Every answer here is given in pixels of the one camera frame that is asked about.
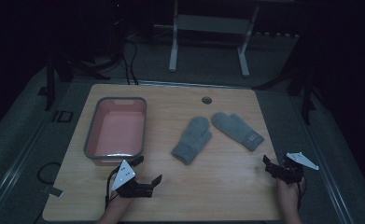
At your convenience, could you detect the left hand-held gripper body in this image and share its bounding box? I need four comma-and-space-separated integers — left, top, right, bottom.
110, 159, 155, 199

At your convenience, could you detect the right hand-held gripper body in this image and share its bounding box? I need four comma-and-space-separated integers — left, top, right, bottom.
272, 151, 320, 186

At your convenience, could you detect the pink basin with grey rim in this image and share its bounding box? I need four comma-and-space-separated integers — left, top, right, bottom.
83, 96, 147, 167

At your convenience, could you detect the grey mitten with label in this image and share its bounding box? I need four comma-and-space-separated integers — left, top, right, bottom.
210, 111, 265, 152

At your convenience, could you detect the plain grey mitten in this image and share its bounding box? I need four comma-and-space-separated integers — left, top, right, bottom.
171, 116, 213, 166

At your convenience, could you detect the person's right hand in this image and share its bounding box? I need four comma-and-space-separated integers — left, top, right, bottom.
275, 176, 306, 224

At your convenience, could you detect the person's left hand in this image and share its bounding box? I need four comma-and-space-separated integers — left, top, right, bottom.
96, 191, 133, 224

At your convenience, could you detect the black tripod stand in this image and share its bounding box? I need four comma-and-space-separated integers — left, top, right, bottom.
254, 59, 316, 126
44, 50, 111, 112

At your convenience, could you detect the white metal stand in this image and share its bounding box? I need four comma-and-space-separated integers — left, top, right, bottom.
168, 0, 260, 78

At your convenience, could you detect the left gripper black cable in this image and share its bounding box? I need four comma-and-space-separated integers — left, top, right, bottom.
104, 169, 122, 210

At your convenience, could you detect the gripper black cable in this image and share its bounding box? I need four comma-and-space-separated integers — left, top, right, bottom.
296, 175, 308, 210
104, 169, 122, 210

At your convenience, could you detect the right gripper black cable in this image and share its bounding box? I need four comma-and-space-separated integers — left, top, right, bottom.
296, 175, 308, 210

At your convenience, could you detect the black coiled floor cable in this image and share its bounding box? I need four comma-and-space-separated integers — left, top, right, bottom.
36, 161, 63, 185

